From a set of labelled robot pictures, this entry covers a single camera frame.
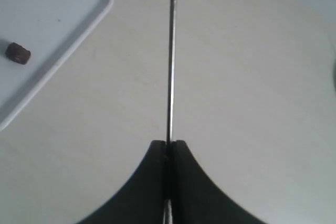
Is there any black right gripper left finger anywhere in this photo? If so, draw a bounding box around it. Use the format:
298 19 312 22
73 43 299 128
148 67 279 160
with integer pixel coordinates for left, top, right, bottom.
80 140 166 224

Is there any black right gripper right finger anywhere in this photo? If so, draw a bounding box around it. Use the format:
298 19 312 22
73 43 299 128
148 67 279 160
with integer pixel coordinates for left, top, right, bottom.
170 140 263 223

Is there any thin metal skewer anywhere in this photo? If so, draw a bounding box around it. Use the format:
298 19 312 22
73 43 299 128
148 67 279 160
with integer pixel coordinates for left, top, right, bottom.
162 0 180 224

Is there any red date piece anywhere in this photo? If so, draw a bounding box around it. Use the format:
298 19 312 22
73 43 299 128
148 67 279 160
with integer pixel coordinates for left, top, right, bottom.
5 42 31 65

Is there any white rectangular plastic tray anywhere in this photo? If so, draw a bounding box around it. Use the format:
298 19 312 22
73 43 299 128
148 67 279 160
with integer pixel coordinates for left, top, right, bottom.
1 0 113 129

